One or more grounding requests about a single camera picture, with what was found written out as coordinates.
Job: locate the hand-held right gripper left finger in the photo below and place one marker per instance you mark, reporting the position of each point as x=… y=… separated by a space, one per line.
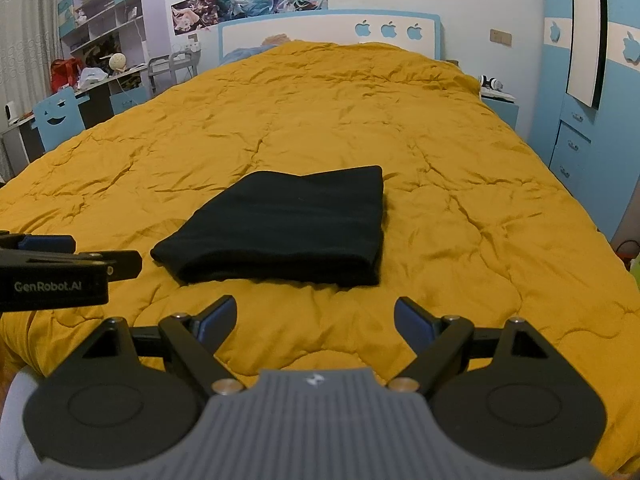
x=220 y=320

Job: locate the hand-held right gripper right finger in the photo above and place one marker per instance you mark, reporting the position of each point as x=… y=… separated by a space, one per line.
x=412 y=322

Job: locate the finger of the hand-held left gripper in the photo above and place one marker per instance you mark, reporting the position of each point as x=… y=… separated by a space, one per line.
x=45 y=244
x=125 y=265

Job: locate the black pants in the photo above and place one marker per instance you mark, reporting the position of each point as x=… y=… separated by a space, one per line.
x=280 y=225

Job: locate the yellow blanket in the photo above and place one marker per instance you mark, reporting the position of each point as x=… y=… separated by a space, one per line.
x=450 y=210

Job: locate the blue smiley face cutout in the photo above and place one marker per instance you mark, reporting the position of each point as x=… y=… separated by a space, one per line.
x=55 y=125

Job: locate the dark desk with blue drawer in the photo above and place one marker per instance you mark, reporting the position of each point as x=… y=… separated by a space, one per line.
x=92 y=105

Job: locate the red bag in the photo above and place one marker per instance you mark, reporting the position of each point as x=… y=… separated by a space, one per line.
x=65 y=74

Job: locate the white plastic bag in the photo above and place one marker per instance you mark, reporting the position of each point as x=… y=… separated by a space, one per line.
x=92 y=77

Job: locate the pale curtain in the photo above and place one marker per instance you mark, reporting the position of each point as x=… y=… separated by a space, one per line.
x=25 y=60

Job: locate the white globe lamp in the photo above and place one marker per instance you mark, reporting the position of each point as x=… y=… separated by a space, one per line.
x=117 y=62

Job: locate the blue nightstand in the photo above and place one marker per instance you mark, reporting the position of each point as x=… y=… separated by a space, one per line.
x=502 y=110

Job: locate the white and blue shelf unit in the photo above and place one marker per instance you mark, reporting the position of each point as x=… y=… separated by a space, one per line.
x=100 y=10

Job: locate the blue pillow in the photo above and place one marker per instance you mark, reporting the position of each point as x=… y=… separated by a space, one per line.
x=245 y=53

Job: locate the blue wardrobe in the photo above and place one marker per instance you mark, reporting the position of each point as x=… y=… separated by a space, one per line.
x=575 y=135

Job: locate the white headphones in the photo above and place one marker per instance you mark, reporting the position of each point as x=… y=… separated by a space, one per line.
x=495 y=83

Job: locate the white and blue headboard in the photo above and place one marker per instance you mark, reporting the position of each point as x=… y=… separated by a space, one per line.
x=310 y=25

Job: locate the white security camera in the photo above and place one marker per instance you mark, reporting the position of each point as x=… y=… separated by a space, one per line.
x=12 y=112

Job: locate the wall poster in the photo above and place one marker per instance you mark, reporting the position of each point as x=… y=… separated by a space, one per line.
x=250 y=0

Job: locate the wall switch plate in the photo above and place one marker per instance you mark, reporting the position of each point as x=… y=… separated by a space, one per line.
x=501 y=36

